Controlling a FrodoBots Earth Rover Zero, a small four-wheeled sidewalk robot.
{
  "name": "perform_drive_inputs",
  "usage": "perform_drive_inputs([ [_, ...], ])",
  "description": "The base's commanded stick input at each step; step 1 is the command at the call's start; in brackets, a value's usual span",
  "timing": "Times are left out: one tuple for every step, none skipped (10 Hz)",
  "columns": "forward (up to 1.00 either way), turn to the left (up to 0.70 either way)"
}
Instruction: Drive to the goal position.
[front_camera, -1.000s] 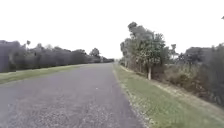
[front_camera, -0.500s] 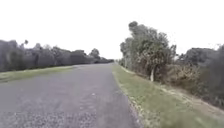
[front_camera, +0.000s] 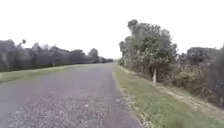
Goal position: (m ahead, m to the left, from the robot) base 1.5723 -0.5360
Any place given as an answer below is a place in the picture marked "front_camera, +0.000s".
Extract grey asphalt road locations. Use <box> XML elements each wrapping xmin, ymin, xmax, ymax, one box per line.
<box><xmin>0</xmin><ymin>62</ymin><xmax>143</xmax><ymax>128</ymax></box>

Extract tall tree with pale trunk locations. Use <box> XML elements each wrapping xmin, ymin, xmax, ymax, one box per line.
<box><xmin>117</xmin><ymin>19</ymin><xmax>179</xmax><ymax>84</ymax></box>

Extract grass verge with dirt strip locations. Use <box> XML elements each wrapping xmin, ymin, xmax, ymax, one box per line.
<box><xmin>111</xmin><ymin>63</ymin><xmax>224</xmax><ymax>128</ymax></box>

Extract long row of dark trees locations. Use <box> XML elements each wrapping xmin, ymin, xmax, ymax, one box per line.
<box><xmin>0</xmin><ymin>38</ymin><xmax>115</xmax><ymax>73</ymax></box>

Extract dense roadside bushes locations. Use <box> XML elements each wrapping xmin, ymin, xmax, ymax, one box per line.
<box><xmin>158</xmin><ymin>43</ymin><xmax>224</xmax><ymax>108</ymax></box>

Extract narrow grass verge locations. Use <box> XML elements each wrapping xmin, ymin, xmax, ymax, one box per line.
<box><xmin>0</xmin><ymin>63</ymin><xmax>88</xmax><ymax>84</ymax></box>

